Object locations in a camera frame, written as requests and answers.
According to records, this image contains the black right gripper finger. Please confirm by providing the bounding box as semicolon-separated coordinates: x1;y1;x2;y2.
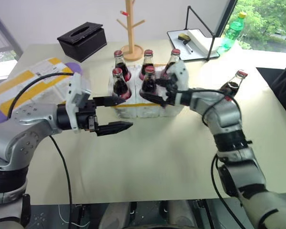
154;78;172;87
139;92;168;108

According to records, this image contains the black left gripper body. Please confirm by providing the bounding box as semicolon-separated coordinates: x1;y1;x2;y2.
75;98;99;133

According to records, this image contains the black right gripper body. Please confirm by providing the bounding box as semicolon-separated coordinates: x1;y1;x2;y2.
165;81;180;107

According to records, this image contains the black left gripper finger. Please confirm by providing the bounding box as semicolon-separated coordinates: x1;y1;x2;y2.
95;121;134;137
93;95;127;108

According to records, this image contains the glass cola bottle red cap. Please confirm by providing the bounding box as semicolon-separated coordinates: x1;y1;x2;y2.
139;65;158;96
138;49;156;81
217;69;249;103
160;48;182;81
113;50;133;82
112;67;133;100

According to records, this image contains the white foam crate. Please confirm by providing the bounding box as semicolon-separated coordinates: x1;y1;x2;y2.
108;62;189;119

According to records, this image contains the yellow taped cardboard box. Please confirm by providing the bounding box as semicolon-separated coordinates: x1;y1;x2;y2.
0;57;92;120

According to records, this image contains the black tissue box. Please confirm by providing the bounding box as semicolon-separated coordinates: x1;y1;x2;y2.
57;21;108;63

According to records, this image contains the white tray with dark rim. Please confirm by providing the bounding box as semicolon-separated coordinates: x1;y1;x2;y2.
167;29;221;61

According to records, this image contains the yellow and black sponge eraser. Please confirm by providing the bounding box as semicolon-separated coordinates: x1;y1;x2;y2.
178;33;191;45

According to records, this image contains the white paper stack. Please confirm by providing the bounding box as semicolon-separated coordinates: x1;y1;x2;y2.
186;29;224;55

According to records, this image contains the wooden mug tree stand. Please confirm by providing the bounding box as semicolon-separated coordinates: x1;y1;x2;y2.
116;0;145;62

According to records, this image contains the green bottle with yellow cap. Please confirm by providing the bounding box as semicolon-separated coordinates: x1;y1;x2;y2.
216;11;248;56

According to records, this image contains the grey rounded shape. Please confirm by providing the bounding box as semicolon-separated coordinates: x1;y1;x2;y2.
102;202;134;229
166;199;199;229

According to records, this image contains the white panel with black edge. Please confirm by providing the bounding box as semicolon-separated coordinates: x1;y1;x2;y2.
214;0;238;37

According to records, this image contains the black flat mat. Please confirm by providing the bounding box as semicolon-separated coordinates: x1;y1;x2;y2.
255;67;285;91

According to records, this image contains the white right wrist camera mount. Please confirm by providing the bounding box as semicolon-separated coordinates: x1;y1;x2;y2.
167;60;190;93

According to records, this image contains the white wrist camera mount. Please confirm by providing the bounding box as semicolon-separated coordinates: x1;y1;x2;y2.
167;60;190;93
65;72;92;132

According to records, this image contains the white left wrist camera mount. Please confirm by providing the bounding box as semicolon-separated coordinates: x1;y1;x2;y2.
65;72;92;132

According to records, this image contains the black metal frame stand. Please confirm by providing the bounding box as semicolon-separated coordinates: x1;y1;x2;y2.
185;5;224;62

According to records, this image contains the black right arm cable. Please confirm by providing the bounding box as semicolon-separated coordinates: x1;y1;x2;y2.
175;88;248;229

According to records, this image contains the thin white wire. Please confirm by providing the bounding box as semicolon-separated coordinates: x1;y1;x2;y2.
58;203;84;227

